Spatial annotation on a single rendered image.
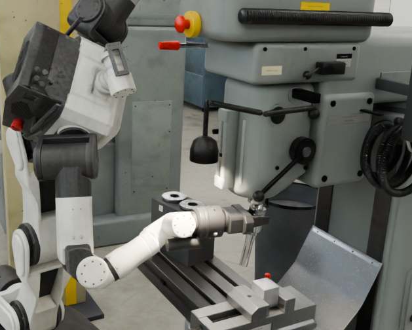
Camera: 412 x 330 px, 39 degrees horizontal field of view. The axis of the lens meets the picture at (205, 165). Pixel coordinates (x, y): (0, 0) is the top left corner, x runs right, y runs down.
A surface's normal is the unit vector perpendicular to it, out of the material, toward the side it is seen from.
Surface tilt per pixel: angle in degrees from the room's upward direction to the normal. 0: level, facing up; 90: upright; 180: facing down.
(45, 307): 27
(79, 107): 58
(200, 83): 90
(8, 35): 90
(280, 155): 90
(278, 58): 90
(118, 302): 0
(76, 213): 70
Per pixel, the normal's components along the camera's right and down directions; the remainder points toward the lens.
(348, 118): 0.50, 0.28
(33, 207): -0.75, 0.15
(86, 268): 0.36, -0.05
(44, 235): 0.66, 0.09
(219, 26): -0.52, 0.22
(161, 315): 0.05, -0.95
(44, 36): 0.58, -0.30
